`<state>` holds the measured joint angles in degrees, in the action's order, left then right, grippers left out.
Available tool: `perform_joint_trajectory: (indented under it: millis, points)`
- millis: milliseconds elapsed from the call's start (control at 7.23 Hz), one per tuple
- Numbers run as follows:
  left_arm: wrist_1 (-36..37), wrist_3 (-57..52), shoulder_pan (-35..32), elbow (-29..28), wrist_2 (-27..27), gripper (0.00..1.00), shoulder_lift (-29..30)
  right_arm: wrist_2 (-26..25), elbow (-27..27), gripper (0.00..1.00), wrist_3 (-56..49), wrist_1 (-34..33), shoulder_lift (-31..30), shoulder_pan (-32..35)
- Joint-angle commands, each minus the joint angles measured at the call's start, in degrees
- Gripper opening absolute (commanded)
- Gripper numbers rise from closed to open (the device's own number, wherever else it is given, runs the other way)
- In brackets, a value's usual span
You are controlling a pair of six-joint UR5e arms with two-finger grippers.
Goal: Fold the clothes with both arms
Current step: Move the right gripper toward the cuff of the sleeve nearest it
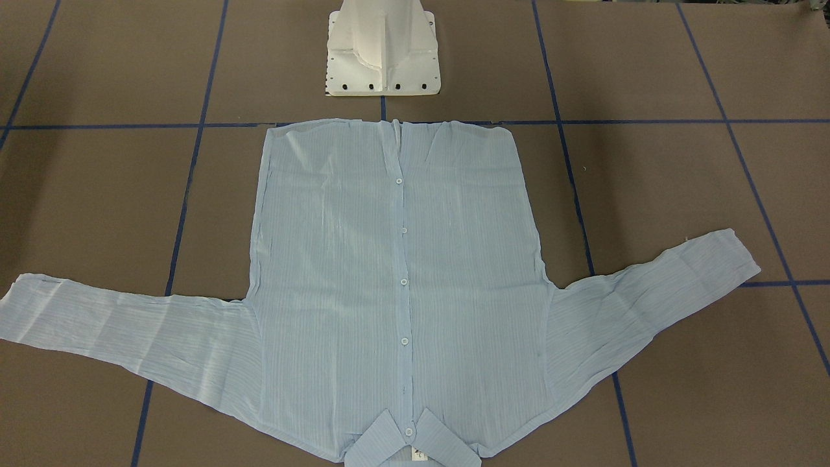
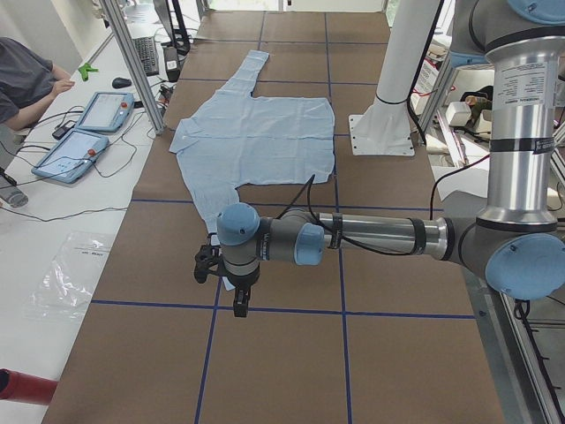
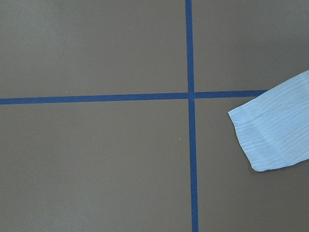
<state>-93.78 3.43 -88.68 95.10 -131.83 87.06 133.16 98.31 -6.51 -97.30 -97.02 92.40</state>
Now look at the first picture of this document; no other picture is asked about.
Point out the light blue button shirt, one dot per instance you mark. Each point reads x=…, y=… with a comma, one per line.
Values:
x=397, y=300

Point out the white column base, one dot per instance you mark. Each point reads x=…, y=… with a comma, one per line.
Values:
x=382, y=49

